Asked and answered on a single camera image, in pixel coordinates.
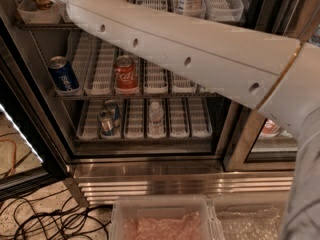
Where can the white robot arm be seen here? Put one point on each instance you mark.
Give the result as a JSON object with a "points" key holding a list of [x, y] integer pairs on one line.
{"points": [[275, 75]]}

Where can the blue Pepsi can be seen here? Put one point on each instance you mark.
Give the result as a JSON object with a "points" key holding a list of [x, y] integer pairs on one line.
{"points": [[62, 74]]}

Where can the red Coca-Cola can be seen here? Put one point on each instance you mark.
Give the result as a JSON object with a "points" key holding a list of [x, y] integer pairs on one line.
{"points": [[125, 72]]}

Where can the rear Red Bull can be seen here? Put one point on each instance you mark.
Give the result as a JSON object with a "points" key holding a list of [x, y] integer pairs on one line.
{"points": [[112, 106]]}

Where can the red bull can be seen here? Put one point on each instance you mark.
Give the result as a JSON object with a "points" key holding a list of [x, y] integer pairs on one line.
{"points": [[112, 106], [106, 125]]}

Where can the front Red Bull can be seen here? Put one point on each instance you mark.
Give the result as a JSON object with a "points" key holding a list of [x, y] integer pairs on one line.
{"points": [[106, 125]]}

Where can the stainless steel fridge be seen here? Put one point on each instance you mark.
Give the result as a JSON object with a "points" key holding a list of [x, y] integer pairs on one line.
{"points": [[211, 144]]}

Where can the open fridge glass door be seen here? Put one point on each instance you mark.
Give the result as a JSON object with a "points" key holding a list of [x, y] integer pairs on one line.
{"points": [[21, 117]]}

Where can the red can behind glass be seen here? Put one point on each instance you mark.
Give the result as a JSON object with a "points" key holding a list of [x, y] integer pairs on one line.
{"points": [[270, 129]]}

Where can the white labelled bottle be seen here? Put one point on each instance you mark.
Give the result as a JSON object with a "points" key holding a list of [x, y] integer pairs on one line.
{"points": [[191, 8]]}

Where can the clear water bottle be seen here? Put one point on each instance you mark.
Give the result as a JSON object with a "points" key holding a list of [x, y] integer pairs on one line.
{"points": [[156, 115]]}

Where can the pink bubble wrap bin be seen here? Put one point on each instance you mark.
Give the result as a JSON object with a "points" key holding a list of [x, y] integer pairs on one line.
{"points": [[164, 217]]}

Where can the clear bubble wrap bin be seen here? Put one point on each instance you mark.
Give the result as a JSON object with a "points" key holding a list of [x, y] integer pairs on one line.
{"points": [[251, 216]]}

